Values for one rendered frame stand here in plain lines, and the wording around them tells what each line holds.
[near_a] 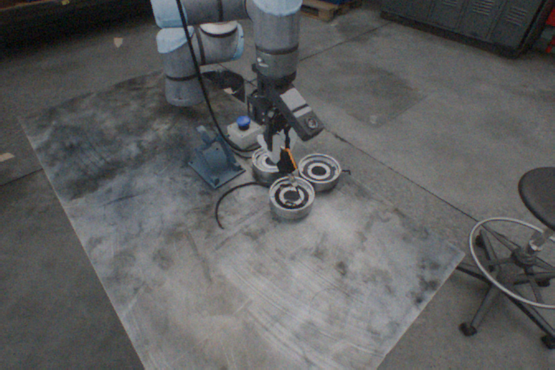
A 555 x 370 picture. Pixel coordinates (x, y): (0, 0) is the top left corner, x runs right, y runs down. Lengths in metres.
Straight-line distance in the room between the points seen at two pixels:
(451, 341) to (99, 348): 1.40
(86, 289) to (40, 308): 0.18
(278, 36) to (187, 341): 0.53
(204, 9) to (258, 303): 0.53
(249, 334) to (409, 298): 0.31
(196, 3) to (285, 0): 0.15
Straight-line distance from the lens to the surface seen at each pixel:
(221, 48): 1.09
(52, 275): 1.90
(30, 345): 1.77
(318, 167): 0.84
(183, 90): 1.13
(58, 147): 1.13
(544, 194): 1.36
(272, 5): 0.52
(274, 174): 0.81
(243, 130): 0.92
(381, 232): 0.77
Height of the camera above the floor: 1.40
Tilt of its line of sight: 43 degrees down
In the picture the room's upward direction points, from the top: straight up
